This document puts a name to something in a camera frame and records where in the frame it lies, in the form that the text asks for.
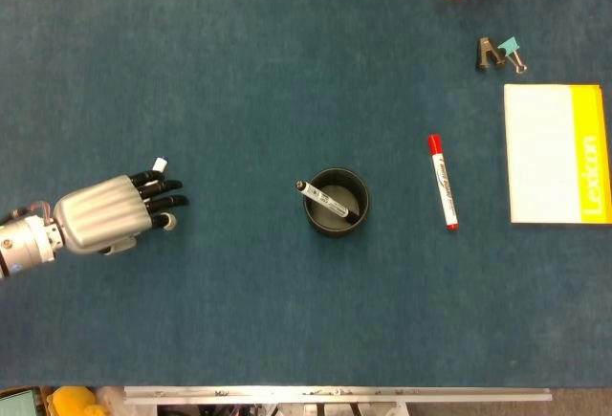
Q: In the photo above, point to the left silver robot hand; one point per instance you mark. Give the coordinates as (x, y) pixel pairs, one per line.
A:
(100, 215)

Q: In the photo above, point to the white marker with blue cap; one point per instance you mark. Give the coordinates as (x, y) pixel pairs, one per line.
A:
(159, 164)

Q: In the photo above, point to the white marker with red cap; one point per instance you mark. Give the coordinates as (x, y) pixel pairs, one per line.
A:
(442, 181)

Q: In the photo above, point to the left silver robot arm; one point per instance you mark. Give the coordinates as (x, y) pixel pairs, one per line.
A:
(24, 244)

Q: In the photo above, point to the black mesh pen cup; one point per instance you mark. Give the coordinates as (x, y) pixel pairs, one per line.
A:
(334, 230)

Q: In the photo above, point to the yellow plastic object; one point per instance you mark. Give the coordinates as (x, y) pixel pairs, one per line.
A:
(74, 401)

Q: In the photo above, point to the blue felt table mat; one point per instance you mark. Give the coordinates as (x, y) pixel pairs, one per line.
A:
(239, 76)

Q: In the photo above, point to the green box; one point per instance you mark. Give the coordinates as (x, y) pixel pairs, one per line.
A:
(16, 404)

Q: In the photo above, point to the white marker with black cap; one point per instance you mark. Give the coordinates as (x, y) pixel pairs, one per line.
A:
(318, 194)

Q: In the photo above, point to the white and yellow notebook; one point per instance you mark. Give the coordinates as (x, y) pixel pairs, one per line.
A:
(540, 158)

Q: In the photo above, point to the aluminium frame rail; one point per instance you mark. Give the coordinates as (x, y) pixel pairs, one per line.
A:
(334, 393)

